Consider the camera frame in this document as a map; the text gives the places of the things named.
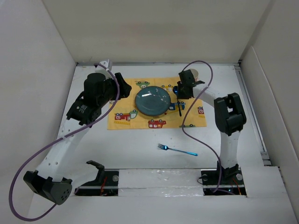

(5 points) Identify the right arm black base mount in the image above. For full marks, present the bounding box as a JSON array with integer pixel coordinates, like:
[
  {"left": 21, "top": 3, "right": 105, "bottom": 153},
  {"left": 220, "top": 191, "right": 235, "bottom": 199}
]
[{"left": 197, "top": 169, "right": 247, "bottom": 196}]

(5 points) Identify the blue metal spoon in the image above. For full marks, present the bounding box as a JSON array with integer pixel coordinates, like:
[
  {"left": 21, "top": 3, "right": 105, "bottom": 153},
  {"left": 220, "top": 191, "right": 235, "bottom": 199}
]
[{"left": 173, "top": 86, "right": 182, "bottom": 117}]

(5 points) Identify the yellow cartoon vehicle placemat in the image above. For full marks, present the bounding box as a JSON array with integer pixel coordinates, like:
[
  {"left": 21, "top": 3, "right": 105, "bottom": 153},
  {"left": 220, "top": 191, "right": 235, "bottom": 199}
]
[{"left": 107, "top": 77, "right": 207, "bottom": 130}]

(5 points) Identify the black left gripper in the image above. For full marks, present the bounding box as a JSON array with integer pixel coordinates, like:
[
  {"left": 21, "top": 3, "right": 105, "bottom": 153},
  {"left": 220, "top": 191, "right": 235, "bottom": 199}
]
[{"left": 98, "top": 73, "right": 131, "bottom": 107}]

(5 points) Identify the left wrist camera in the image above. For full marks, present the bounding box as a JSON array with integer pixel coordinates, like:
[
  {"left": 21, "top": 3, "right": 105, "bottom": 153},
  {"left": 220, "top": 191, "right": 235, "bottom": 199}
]
[{"left": 94, "top": 59, "right": 113, "bottom": 70}]

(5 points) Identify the pink cup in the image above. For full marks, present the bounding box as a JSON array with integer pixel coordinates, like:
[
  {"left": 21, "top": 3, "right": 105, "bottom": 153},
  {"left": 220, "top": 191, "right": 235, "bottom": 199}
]
[{"left": 190, "top": 69, "right": 199, "bottom": 82}]

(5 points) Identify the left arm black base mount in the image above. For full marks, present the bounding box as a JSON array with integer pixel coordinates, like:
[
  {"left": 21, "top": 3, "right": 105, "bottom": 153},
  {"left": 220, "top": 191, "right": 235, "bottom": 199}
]
[{"left": 74, "top": 161, "right": 119, "bottom": 196}]

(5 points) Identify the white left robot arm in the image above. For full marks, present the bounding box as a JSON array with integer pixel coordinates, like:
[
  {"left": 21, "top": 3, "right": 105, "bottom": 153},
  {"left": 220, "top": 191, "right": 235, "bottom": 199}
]
[{"left": 23, "top": 72, "right": 132, "bottom": 205}]

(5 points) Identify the dark teal round plate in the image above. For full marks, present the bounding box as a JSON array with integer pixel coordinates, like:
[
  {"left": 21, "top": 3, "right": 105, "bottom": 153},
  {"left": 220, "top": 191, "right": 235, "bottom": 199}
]
[{"left": 135, "top": 86, "right": 171, "bottom": 117}]

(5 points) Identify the blue metal fork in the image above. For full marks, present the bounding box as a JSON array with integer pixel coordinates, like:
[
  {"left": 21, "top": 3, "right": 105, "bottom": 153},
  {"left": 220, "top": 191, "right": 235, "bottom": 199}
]
[{"left": 157, "top": 144, "right": 198, "bottom": 156}]

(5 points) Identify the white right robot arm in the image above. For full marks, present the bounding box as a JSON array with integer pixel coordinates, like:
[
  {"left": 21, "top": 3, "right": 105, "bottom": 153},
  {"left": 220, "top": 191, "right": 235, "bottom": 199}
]
[{"left": 135, "top": 67, "right": 247, "bottom": 187}]

